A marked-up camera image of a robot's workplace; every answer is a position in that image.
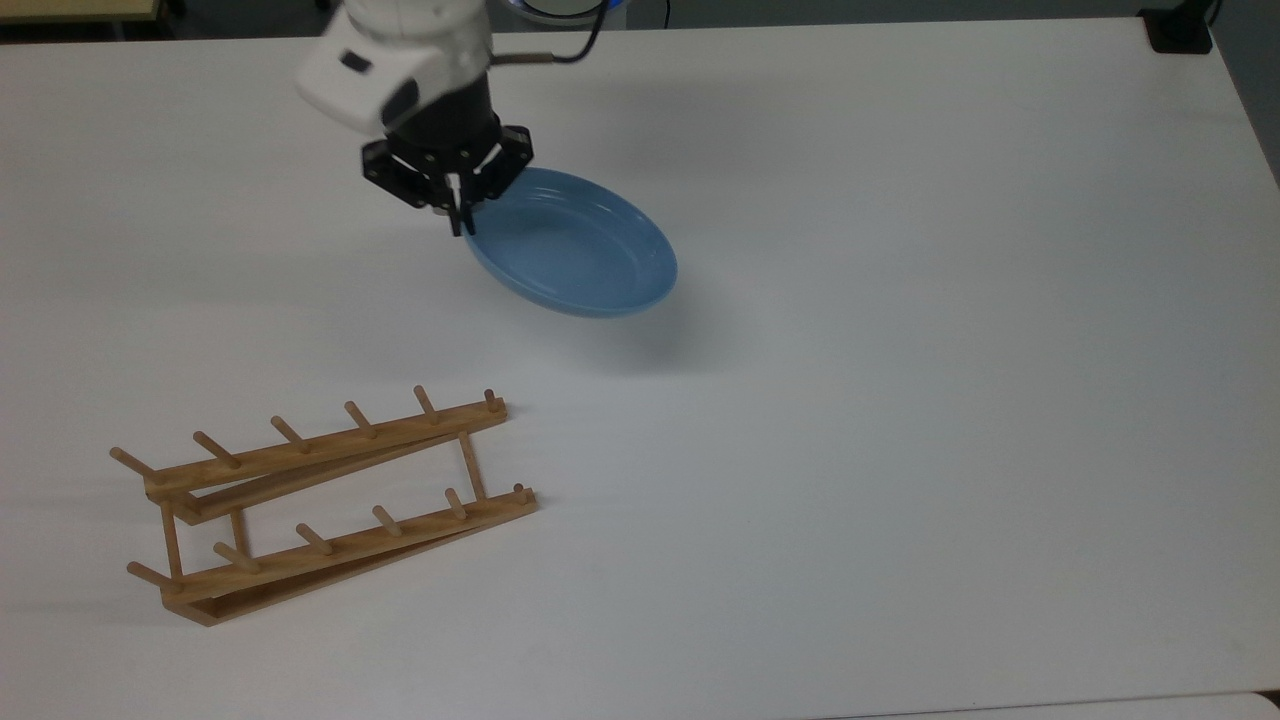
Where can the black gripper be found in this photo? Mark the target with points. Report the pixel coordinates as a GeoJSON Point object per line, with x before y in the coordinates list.
{"type": "Point", "coordinates": [430, 165]}

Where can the blue plate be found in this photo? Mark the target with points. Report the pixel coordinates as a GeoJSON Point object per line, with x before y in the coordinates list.
{"type": "Point", "coordinates": [580, 250]}

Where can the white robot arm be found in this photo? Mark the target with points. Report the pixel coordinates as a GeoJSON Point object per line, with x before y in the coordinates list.
{"type": "Point", "coordinates": [400, 50]}

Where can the wooden plate rack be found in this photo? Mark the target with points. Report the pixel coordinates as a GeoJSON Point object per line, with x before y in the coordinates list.
{"type": "Point", "coordinates": [330, 550]}

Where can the yellow wooden board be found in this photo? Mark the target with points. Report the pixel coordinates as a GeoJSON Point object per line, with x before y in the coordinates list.
{"type": "Point", "coordinates": [70, 8]}

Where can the black table clamp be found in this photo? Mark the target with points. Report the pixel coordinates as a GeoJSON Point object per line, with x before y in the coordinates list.
{"type": "Point", "coordinates": [1180, 30]}

